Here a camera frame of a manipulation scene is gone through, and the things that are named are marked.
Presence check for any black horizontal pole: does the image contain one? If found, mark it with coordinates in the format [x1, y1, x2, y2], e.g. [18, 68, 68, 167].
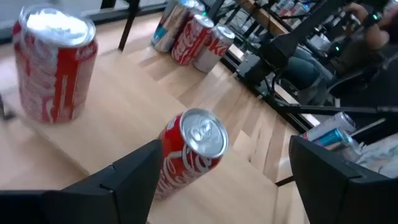
[273, 104, 398, 115]

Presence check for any person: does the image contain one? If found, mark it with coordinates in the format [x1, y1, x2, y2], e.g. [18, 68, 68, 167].
[281, 0, 398, 108]

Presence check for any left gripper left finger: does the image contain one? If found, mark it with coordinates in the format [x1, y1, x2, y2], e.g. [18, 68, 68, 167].
[0, 139, 164, 224]

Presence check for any red Coca-Cola can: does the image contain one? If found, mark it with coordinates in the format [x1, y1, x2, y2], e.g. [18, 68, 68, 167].
[12, 4, 99, 124]
[154, 108, 229, 200]
[170, 14, 215, 66]

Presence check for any wooden shelf with black frame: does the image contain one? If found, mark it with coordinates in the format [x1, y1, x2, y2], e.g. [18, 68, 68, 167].
[0, 0, 296, 224]

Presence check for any wooden neighbouring table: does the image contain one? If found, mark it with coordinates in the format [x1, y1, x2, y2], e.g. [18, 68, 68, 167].
[239, 0, 292, 35]

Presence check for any slim silver blue can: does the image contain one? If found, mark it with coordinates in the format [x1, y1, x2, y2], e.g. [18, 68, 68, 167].
[151, 0, 187, 53]
[313, 128, 355, 149]

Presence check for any slim white palm-print can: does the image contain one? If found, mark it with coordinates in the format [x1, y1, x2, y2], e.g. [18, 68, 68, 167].
[303, 111, 358, 141]

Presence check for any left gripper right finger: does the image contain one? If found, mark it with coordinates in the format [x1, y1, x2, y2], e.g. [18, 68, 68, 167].
[288, 135, 398, 224]

